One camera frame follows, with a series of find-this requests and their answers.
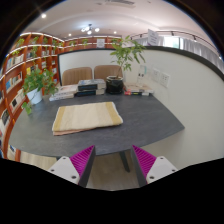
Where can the dark book stack centre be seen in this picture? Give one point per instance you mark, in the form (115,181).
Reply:
(91,87)

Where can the tall green leafy plant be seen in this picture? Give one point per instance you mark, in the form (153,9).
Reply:
(126,51)

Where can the right tan chair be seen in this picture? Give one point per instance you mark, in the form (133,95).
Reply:
(103,71)

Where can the white book stack left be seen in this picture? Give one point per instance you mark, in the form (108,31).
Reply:
(64,92)

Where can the white sign on partition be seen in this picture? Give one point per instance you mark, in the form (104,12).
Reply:
(153,38)

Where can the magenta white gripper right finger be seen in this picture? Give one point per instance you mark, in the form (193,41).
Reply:
(150,168)

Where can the tan chair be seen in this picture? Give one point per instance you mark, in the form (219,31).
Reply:
(74,75)
(103,71)

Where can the yellow cream striped towel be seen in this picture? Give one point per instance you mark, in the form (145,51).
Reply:
(77,118)

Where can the black plant pot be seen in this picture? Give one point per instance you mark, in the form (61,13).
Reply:
(114,85)

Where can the book stack right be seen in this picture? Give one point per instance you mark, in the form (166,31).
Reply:
(134,89)

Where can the white wall outlet panel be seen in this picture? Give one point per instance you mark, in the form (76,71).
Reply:
(161,77)

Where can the orange wooden bookshelf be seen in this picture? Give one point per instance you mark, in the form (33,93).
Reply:
(33,50)

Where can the left tan chair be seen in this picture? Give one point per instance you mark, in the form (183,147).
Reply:
(74,75)

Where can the dark table leg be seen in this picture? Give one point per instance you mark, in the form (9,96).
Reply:
(124,161)

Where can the ceiling light fixture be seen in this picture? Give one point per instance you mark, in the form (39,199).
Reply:
(89,29)

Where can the white upright booklet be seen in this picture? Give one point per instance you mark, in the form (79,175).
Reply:
(141,75)

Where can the green plant in white pot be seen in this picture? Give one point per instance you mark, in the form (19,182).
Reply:
(36,84)

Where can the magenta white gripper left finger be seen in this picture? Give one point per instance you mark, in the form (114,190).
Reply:
(76,168)

